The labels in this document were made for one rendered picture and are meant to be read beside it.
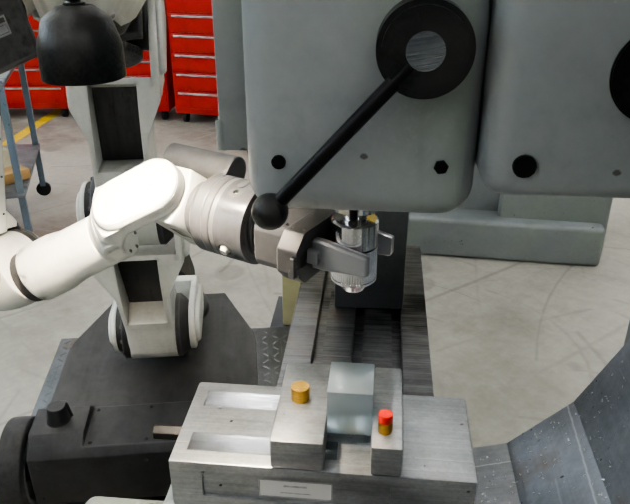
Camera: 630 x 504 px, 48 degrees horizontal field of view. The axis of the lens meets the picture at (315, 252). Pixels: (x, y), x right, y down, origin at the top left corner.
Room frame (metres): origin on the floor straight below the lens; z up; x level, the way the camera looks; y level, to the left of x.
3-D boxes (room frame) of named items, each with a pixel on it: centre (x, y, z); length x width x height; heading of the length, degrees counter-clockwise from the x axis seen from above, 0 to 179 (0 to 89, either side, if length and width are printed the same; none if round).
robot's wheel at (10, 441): (1.11, 0.60, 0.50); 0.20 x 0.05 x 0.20; 6
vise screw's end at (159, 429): (0.69, 0.18, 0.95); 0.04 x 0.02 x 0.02; 84
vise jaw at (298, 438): (0.67, 0.01, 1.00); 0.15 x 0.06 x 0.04; 174
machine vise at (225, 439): (0.67, -0.01, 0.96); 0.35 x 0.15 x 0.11; 84
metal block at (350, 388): (0.67, -0.04, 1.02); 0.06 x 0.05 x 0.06; 174
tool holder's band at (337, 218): (0.64, -0.04, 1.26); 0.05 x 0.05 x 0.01
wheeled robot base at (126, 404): (1.38, 0.37, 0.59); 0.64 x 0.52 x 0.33; 6
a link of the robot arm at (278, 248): (0.68, 0.04, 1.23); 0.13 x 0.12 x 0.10; 150
